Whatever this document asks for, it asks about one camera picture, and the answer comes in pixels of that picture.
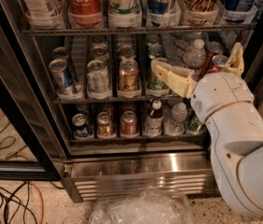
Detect blue pepsi can shelf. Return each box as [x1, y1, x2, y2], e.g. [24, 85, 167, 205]
[72, 113, 92, 139]
[48, 59, 77, 95]

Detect left glass fridge door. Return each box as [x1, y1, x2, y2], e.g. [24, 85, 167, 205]
[0, 55, 61, 181]

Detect green can bottom shelf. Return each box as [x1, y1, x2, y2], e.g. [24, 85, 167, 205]
[187, 112, 206, 135]

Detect clear plastic bag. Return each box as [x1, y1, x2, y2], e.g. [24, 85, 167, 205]
[89, 186, 194, 224]

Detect red Coca-Cola can middle shelf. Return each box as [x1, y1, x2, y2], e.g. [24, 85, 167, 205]
[206, 55, 228, 73]

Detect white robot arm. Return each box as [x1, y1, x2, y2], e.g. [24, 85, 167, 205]
[151, 43, 263, 216]

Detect gold can bottom shelf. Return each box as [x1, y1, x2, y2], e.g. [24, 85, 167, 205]
[97, 111, 114, 137]

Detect red Coca-Cola can top shelf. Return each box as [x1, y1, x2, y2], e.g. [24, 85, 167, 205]
[70, 0, 101, 27]

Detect black floor cables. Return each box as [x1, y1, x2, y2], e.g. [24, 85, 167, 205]
[0, 180, 39, 224]

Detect blue Pepsi can middle shelf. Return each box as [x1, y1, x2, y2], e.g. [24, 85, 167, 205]
[48, 59, 77, 95]

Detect brown juice bottle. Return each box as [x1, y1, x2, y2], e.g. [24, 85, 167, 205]
[145, 99, 163, 137]

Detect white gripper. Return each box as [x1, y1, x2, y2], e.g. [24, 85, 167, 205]
[151, 42, 254, 123]

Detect gold soda can middle shelf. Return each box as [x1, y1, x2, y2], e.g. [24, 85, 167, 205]
[118, 59, 140, 92]

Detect water bottle middle shelf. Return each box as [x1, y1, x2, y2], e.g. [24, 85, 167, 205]
[182, 39, 206, 69]

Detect blue Pepsi can bottom shelf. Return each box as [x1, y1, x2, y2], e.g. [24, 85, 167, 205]
[72, 113, 92, 139]

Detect green soda can middle shelf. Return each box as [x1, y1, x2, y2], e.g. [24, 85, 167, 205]
[147, 68, 169, 91]

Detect clear water bottle top shelf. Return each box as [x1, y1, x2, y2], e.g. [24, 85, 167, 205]
[23, 0, 65, 30]

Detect stainless steel fridge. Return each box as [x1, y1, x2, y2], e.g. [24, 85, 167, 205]
[0, 0, 263, 203]

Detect orange floor cable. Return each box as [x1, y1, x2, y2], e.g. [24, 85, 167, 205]
[28, 180, 46, 224]

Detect water bottle bottom shelf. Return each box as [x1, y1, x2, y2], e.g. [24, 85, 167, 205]
[164, 102, 187, 136]

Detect silver diet cola can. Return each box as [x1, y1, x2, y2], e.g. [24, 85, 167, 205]
[87, 60, 110, 93]

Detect red can bottom shelf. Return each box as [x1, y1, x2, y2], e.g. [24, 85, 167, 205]
[120, 111, 138, 135]

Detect red coca-cola can shelf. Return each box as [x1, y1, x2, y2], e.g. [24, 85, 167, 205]
[70, 0, 101, 27]
[206, 55, 228, 73]

